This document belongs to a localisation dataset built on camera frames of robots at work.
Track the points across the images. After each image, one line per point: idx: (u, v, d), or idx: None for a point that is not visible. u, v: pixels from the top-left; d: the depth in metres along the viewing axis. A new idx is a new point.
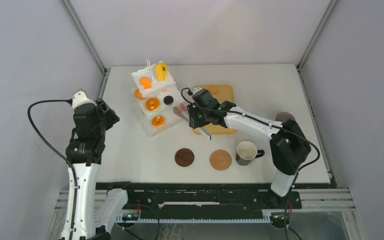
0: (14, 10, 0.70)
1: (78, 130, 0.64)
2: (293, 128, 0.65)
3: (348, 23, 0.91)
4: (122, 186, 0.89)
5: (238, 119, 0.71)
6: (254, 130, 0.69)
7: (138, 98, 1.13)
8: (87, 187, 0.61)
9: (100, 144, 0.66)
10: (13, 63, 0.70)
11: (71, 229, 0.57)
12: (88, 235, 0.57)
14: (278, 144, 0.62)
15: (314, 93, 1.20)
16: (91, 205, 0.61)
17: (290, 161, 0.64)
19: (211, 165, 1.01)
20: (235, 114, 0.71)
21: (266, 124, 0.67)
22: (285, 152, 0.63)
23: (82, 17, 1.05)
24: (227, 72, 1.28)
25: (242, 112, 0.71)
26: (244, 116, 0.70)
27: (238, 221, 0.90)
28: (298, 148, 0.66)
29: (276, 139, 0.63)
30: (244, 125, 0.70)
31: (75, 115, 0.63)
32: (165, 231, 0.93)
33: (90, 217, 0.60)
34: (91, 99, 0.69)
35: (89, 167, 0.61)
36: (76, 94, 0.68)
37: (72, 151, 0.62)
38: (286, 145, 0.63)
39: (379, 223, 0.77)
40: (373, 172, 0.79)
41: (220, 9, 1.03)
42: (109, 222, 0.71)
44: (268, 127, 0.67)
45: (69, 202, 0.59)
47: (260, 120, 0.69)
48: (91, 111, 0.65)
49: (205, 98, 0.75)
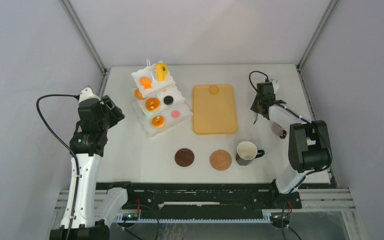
0: (14, 9, 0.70)
1: (82, 123, 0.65)
2: (320, 129, 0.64)
3: (348, 23, 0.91)
4: (122, 186, 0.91)
5: (278, 109, 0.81)
6: (285, 119, 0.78)
7: (138, 98, 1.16)
8: (89, 176, 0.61)
9: (102, 137, 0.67)
10: (13, 63, 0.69)
11: (71, 216, 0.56)
12: (87, 224, 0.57)
14: (296, 131, 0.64)
15: (314, 93, 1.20)
16: (92, 195, 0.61)
17: (301, 153, 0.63)
19: (212, 165, 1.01)
20: (279, 106, 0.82)
21: (296, 116, 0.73)
22: (299, 142, 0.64)
23: (82, 17, 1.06)
24: (227, 72, 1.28)
25: (285, 106, 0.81)
26: (285, 109, 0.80)
27: (238, 221, 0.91)
28: (318, 151, 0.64)
29: (297, 126, 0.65)
30: (280, 115, 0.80)
31: (80, 108, 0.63)
32: (165, 231, 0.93)
33: (91, 206, 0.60)
34: (96, 95, 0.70)
35: (91, 158, 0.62)
36: (83, 90, 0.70)
37: (75, 142, 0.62)
38: (303, 137, 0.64)
39: (379, 224, 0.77)
40: (373, 173, 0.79)
41: (220, 9, 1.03)
42: (109, 217, 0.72)
44: (298, 119, 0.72)
45: (70, 191, 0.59)
47: (295, 114, 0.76)
48: (95, 105, 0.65)
49: (266, 88, 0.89)
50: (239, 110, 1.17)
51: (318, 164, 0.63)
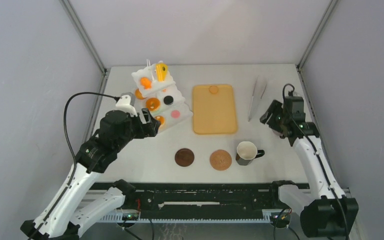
0: (14, 10, 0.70)
1: (100, 133, 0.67)
2: (349, 207, 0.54)
3: (348, 23, 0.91)
4: (124, 191, 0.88)
5: (307, 150, 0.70)
6: (311, 171, 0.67)
7: (138, 98, 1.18)
8: (76, 190, 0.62)
9: (110, 156, 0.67)
10: (14, 62, 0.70)
11: (43, 220, 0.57)
12: (53, 234, 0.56)
14: (320, 208, 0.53)
15: (314, 93, 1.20)
16: (71, 209, 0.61)
17: (317, 226, 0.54)
19: (211, 165, 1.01)
20: (309, 145, 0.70)
21: (328, 183, 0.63)
22: (319, 218, 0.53)
23: (82, 17, 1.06)
24: (227, 72, 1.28)
25: (317, 150, 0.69)
26: (316, 154, 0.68)
27: (238, 220, 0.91)
28: (336, 222, 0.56)
29: (320, 202, 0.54)
30: (306, 158, 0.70)
31: (104, 120, 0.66)
32: (165, 231, 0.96)
33: (65, 219, 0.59)
34: (132, 106, 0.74)
35: (86, 175, 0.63)
36: (124, 96, 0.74)
37: (83, 151, 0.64)
38: (326, 215, 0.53)
39: (379, 224, 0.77)
40: (373, 173, 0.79)
41: (220, 9, 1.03)
42: (88, 224, 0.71)
44: (326, 187, 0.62)
45: (56, 196, 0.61)
47: (325, 175, 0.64)
48: (119, 122, 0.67)
49: (296, 106, 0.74)
50: (239, 110, 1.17)
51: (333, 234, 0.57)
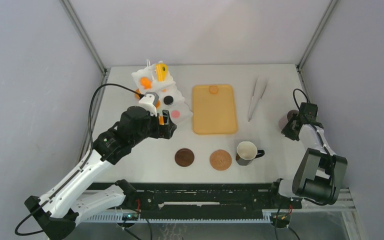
0: (14, 10, 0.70)
1: (119, 126, 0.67)
2: (337, 165, 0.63)
3: (347, 24, 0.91)
4: (125, 191, 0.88)
5: (309, 130, 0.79)
6: (310, 142, 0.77)
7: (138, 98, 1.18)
8: (87, 175, 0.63)
9: (125, 150, 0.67)
10: (14, 62, 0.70)
11: (48, 198, 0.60)
12: (55, 213, 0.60)
14: (309, 154, 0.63)
15: (314, 93, 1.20)
16: (78, 192, 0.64)
17: (305, 179, 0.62)
19: (211, 165, 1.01)
20: (311, 127, 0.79)
21: (322, 144, 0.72)
22: (307, 168, 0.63)
23: (82, 17, 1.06)
24: (227, 73, 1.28)
25: (318, 129, 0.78)
26: (317, 131, 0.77)
27: (238, 220, 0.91)
28: (324, 185, 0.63)
29: (312, 151, 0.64)
30: (308, 136, 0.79)
31: (125, 114, 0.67)
32: (165, 231, 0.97)
33: (70, 201, 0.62)
34: (154, 106, 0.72)
35: (100, 162, 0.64)
36: (148, 95, 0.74)
37: (101, 139, 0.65)
38: (314, 165, 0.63)
39: (379, 224, 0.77)
40: (373, 173, 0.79)
41: (221, 9, 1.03)
42: (86, 214, 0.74)
44: (321, 147, 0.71)
45: (67, 176, 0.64)
47: (321, 141, 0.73)
48: (138, 118, 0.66)
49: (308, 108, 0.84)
50: (239, 110, 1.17)
51: (319, 197, 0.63)
